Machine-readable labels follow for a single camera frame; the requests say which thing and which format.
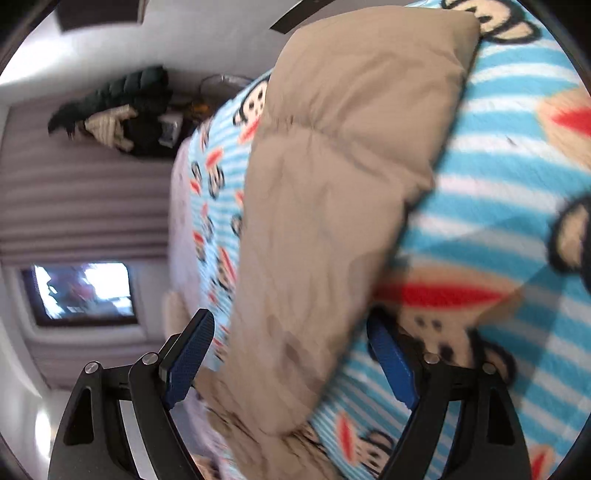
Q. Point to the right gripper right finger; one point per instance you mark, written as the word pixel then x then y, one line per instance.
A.
pixel 398 355

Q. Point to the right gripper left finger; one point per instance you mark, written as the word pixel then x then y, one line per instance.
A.
pixel 183 358

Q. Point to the tan puffer jacket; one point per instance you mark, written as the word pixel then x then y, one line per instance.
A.
pixel 357 111

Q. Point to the dark clothes pile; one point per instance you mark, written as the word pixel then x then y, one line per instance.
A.
pixel 132 115

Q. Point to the cream round pillow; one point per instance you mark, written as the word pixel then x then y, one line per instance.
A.
pixel 175 314

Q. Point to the blue striped monkey blanket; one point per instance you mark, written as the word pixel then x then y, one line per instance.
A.
pixel 490 275

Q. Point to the grey pleated curtain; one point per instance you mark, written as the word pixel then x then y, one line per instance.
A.
pixel 67 201

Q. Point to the window with dark frame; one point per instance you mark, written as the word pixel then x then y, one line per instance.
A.
pixel 80 295

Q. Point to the black wall monitor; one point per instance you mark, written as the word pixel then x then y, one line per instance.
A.
pixel 298 14

